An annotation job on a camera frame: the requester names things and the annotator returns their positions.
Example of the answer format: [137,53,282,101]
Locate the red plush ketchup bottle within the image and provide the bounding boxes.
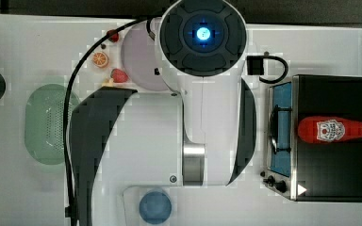
[297,116,362,144]

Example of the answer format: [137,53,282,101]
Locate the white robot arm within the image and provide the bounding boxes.
[67,0,255,226]

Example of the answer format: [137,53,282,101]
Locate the lilac round plate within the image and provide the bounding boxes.
[121,22,168,91]

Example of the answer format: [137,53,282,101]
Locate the red strawberry toy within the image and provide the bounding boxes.
[111,69,128,83]

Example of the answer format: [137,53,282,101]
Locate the yellow banana toy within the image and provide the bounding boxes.
[102,78,114,87]

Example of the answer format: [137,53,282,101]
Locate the orange slice toy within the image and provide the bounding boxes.
[92,52,109,68]

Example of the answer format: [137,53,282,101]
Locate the blue cup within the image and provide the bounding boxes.
[139,190,173,225]

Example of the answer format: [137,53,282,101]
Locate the green perforated colander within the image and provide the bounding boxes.
[25,84,67,165]

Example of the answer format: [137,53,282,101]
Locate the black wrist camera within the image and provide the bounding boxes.
[246,56,288,84]

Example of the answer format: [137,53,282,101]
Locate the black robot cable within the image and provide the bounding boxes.
[62,17,166,226]

